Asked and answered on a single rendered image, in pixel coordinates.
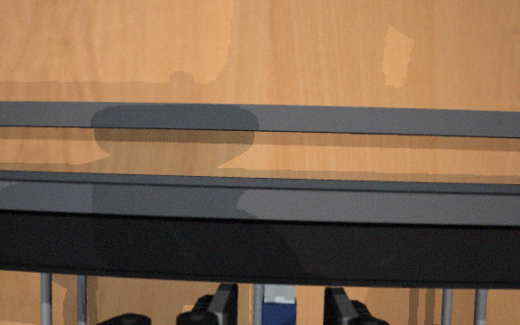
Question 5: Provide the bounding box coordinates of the network cable plug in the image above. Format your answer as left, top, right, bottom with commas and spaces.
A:
262, 284, 297, 325

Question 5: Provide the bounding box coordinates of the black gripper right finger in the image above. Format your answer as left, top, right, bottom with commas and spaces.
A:
323, 287, 390, 325

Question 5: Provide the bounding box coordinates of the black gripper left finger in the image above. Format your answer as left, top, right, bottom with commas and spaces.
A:
96, 283, 238, 325

